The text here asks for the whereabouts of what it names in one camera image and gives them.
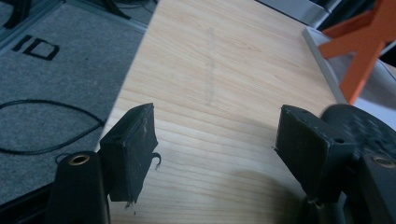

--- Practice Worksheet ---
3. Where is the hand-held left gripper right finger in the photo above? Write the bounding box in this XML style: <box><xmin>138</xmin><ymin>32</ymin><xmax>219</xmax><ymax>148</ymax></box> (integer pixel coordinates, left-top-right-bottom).
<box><xmin>274</xmin><ymin>105</ymin><xmax>359</xmax><ymax>203</ymax></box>

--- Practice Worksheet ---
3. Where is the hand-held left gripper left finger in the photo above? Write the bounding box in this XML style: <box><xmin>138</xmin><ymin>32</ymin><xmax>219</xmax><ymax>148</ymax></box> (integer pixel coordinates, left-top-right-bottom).
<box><xmin>98</xmin><ymin>102</ymin><xmax>163</xmax><ymax>209</ymax></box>

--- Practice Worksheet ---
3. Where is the white metal stand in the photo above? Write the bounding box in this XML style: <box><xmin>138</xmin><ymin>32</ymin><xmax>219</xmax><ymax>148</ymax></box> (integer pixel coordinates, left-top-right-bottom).
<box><xmin>255</xmin><ymin>0</ymin><xmax>331</xmax><ymax>28</ymax></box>

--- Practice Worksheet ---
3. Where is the black floor cable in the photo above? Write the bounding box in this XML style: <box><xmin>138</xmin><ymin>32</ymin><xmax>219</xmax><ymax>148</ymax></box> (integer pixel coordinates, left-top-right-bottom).
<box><xmin>0</xmin><ymin>98</ymin><xmax>106</xmax><ymax>156</ymax></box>

